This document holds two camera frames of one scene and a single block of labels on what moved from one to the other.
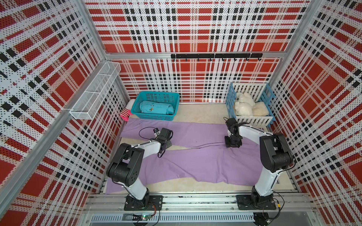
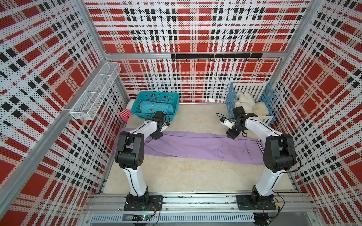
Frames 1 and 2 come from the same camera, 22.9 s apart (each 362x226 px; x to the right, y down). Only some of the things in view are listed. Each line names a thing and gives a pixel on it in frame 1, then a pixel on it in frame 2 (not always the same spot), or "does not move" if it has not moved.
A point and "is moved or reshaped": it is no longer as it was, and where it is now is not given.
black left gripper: (169, 143) → (157, 136)
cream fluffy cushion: (260, 109) does not move
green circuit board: (141, 217) does not move
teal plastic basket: (155, 106) does not move
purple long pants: (190, 151) is moved or reshaped
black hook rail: (222, 56) does not move
